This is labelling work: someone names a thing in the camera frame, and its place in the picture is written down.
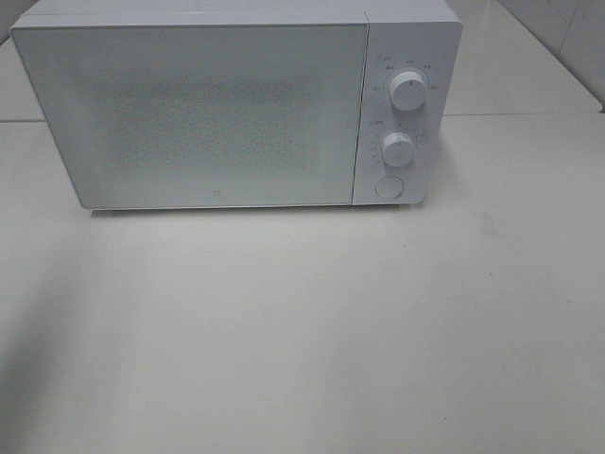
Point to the white control knob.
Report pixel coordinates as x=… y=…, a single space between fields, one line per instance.
x=407 y=90
x=398 y=149

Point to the white microwave door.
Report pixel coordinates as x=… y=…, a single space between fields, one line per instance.
x=187 y=117

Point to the white microwave oven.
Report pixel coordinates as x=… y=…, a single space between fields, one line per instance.
x=422 y=35

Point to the round door release button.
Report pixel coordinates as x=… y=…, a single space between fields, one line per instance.
x=390 y=188

